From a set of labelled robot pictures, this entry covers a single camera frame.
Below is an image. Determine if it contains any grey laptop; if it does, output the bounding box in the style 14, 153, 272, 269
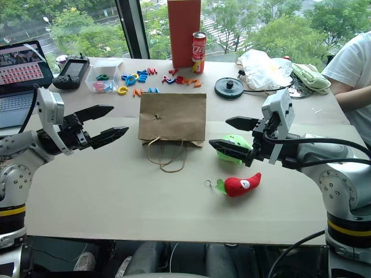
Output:
0, 39, 55, 130

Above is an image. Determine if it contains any person in white t-shirt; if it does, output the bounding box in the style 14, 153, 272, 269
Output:
321, 31, 371, 149

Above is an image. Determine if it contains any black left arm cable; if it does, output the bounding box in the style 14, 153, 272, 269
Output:
17, 84, 40, 135

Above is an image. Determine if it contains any black cable under table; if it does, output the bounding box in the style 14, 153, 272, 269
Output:
267, 229, 326, 278

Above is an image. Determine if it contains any pale green cloth pouch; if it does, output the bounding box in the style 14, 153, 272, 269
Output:
290, 62, 332, 95

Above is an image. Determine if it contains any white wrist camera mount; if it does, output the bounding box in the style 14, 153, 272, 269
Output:
37, 87, 74, 156
261, 89, 296, 166

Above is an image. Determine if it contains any green plush toy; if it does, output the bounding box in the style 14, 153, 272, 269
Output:
216, 133, 252, 166

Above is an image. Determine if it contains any black kettle base cord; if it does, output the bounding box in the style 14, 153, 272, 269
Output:
242, 75, 296, 94

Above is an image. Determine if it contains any brown paper bag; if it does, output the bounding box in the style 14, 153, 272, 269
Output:
138, 92, 208, 174

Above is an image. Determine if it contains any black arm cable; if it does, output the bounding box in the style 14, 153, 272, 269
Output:
260, 131, 371, 169
17, 84, 40, 135

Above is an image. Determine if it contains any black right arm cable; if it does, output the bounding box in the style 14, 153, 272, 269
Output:
260, 131, 371, 169

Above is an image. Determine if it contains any black round kettle base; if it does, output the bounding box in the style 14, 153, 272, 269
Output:
214, 76, 245, 99

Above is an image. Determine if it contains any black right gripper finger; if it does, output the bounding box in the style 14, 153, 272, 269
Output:
208, 138, 253, 168
225, 116, 259, 131

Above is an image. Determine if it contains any tall orange box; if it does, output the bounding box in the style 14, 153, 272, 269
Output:
166, 0, 202, 70

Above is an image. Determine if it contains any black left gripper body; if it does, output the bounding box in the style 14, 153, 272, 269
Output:
61, 112, 94, 152

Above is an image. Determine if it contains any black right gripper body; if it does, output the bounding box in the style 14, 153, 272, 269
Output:
246, 114, 279, 168

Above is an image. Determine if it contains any clear plastic box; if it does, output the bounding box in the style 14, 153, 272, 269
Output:
84, 61, 124, 94

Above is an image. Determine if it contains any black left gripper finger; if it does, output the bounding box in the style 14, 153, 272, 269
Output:
75, 105, 115, 124
89, 126, 130, 151

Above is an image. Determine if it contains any red drink can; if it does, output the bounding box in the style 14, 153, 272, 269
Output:
191, 31, 208, 74

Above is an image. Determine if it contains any white plastic bag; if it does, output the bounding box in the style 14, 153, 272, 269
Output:
235, 49, 294, 91

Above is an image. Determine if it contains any black handheld controller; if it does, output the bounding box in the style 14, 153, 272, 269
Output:
52, 53, 91, 91

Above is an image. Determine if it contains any red chili plush toy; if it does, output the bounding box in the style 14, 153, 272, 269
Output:
206, 172, 263, 199

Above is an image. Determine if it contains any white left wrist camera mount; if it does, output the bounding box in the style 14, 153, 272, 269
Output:
37, 87, 74, 156

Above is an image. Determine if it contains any round silver metal plate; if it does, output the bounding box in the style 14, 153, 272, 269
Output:
285, 75, 315, 100

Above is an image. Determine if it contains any white shoe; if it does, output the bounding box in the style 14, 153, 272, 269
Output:
73, 251, 97, 272
114, 255, 133, 278

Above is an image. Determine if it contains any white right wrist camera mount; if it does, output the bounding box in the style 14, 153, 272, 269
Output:
261, 89, 296, 166

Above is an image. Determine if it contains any dark window frame pillar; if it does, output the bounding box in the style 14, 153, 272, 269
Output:
114, 0, 151, 60

